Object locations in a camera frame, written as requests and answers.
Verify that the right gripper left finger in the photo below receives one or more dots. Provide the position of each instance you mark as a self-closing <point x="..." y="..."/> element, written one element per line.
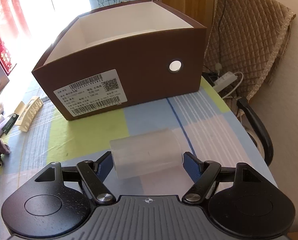
<point x="93" y="174"/>

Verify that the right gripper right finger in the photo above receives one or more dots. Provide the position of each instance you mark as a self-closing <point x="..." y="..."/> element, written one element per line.
<point x="203" y="175"/>

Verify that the dark brown hair scrunchie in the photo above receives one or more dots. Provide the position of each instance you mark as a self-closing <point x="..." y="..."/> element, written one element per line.
<point x="4" y="148"/>

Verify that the clear plastic cup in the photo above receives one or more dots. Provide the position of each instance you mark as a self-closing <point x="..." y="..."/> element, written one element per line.
<point x="146" y="153"/>

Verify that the black chair armrest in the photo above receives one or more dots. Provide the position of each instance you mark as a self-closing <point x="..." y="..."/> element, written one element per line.
<point x="259" y="129"/>

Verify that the white power strip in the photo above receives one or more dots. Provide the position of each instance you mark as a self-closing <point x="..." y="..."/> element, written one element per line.
<point x="224" y="81"/>

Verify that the red gift box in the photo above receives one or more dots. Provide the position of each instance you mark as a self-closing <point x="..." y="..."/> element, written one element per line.
<point x="6" y="60"/>

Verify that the brown cardboard storage box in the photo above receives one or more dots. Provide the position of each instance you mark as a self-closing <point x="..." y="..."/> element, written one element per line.
<point x="122" y="55"/>

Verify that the quilted brown chair cover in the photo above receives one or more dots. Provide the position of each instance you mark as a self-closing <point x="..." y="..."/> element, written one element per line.
<point x="248" y="37"/>

